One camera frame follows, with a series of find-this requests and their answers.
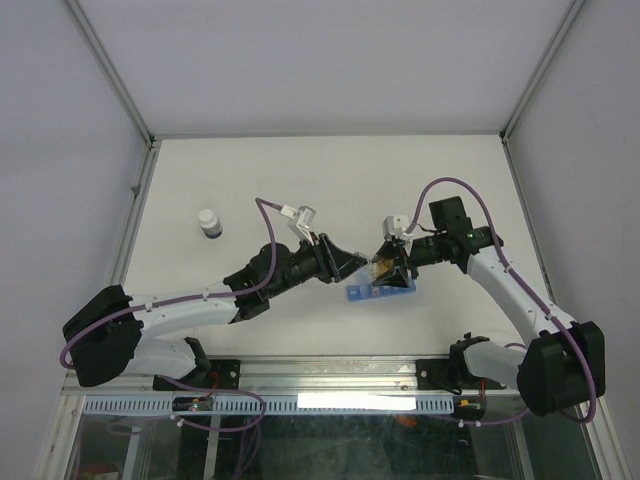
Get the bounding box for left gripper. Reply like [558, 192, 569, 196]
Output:
[266, 231, 366, 298]

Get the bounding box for clear bottle orange pills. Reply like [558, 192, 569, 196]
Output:
[369, 256, 394, 280]

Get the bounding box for blue weekly pill organizer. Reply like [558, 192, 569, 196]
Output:
[345, 271, 416, 302]

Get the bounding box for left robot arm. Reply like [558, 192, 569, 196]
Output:
[62, 233, 367, 390]

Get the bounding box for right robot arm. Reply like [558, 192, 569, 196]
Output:
[373, 197, 606, 416]

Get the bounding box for white capped pill bottle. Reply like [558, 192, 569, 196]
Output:
[198, 209, 223, 239]

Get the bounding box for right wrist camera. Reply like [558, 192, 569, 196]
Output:
[382, 215, 413, 242]

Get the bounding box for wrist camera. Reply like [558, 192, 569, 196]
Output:
[382, 215, 413, 242]
[279, 205, 316, 244]

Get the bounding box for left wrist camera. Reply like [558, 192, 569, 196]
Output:
[279, 205, 316, 244]

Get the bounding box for aluminium mounting rail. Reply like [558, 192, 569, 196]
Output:
[62, 353, 506, 399]

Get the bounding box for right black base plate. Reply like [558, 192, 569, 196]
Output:
[415, 357, 481, 395]

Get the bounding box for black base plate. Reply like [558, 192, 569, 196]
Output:
[152, 358, 241, 391]
[415, 357, 481, 395]

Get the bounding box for grey slotted cable duct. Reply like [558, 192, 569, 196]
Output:
[83, 393, 454, 416]

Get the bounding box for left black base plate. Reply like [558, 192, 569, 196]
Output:
[152, 358, 241, 391]

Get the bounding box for left aluminium frame post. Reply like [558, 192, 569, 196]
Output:
[62, 0, 154, 148]

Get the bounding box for aluminium frame post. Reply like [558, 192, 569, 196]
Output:
[500, 0, 589, 143]
[62, 0, 154, 148]

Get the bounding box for right aluminium frame post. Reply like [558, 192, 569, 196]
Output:
[500, 0, 589, 143]

